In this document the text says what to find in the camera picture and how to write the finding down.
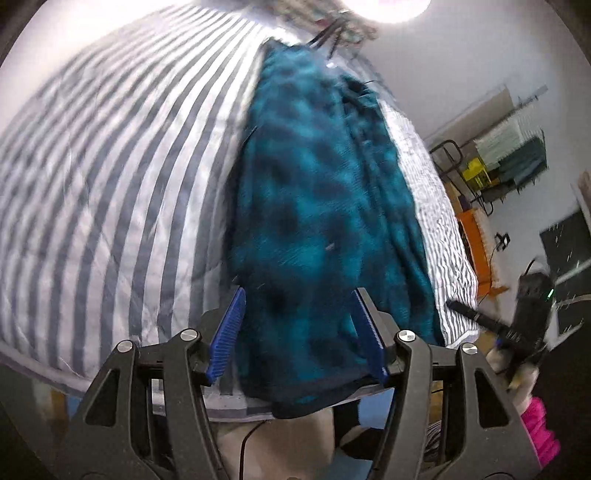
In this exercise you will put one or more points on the dark hanging clothes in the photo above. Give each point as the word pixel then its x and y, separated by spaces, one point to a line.
pixel 521 159

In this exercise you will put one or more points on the striped hanging towel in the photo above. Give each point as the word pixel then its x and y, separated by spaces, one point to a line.
pixel 503 134

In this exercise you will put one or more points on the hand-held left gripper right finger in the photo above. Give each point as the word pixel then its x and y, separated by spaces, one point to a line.
pixel 371 337

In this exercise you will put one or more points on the person's right forearm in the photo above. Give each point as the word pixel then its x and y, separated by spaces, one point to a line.
pixel 540 429

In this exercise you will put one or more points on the yellow box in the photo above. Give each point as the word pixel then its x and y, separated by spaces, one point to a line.
pixel 475 173

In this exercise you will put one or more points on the black board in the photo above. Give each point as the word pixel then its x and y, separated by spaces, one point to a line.
pixel 565 240

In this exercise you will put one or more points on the person's right hand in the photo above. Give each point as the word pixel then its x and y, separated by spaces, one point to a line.
pixel 515 374

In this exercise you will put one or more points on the black mini tripod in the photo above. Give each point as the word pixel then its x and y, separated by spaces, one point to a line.
pixel 323 34

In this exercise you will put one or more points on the small black device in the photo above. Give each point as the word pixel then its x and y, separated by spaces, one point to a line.
pixel 503 241

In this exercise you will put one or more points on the beige pillow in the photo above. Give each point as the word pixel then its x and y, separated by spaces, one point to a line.
pixel 286 443

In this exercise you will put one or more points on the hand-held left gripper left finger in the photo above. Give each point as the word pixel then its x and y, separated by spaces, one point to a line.
pixel 226 337

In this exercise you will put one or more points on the teal plaid fleece jacket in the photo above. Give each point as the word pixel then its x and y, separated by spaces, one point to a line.
pixel 314 207

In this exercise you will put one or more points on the black metal clothes rack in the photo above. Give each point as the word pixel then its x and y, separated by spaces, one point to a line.
pixel 445 152

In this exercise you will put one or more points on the grey white striped blanket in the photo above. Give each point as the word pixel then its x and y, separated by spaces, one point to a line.
pixel 115 184

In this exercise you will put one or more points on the blue cloth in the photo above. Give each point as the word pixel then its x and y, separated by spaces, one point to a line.
pixel 376 417

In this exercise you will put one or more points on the folded floral quilt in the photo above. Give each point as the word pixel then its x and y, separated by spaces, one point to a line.
pixel 364 30

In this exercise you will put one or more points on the orange bench with cream cover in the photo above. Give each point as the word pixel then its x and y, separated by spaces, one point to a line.
pixel 471 230

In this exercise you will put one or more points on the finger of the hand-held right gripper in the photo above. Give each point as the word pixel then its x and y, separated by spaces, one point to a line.
pixel 475 316

